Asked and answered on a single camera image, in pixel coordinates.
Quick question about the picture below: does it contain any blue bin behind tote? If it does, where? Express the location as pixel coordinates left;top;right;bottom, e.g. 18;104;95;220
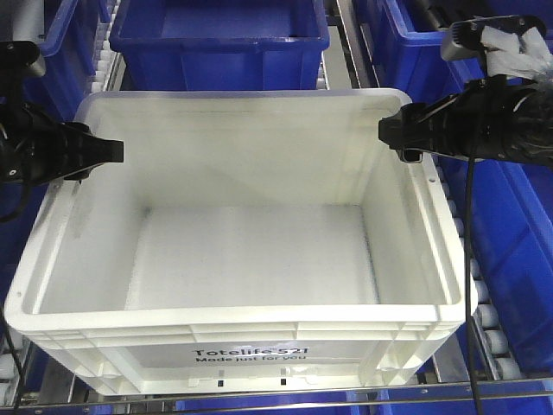
109;1;330;91

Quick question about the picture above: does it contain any blue bin lower shelf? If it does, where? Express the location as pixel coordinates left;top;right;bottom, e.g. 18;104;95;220
86;386;553;415

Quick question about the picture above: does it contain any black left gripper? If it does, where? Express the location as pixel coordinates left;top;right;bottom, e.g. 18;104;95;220
1;103;124;184

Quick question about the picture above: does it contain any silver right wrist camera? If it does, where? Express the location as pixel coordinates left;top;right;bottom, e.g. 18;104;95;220
440;15;547;61

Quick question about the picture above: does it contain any blue bin front right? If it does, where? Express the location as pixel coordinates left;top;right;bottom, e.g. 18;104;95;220
472;160;552;374

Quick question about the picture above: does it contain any white plastic tote bin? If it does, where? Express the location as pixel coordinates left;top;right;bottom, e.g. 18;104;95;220
4;88;465;395

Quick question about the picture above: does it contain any left side roller track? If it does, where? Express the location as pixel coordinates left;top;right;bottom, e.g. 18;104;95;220
1;329;32;408

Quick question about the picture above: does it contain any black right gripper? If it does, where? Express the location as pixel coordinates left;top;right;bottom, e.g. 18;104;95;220
378;75;552;167

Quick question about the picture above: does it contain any blue bin back left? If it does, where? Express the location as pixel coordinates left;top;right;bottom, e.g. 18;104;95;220
23;1;114;121

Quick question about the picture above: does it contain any steel front shelf rail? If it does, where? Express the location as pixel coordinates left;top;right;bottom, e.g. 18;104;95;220
0;378;553;414

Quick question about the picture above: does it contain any blue bin back right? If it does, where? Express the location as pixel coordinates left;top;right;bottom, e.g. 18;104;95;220
358;0;553;109

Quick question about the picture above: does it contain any blue bin front left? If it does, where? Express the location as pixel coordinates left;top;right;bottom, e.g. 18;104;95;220
0;103;57;278

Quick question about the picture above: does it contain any roller track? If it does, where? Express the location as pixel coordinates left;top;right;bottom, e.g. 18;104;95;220
1;329;32;408
431;154;524;384

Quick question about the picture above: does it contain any right side roller track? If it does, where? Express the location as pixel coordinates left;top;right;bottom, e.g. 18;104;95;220
431;154;524;384

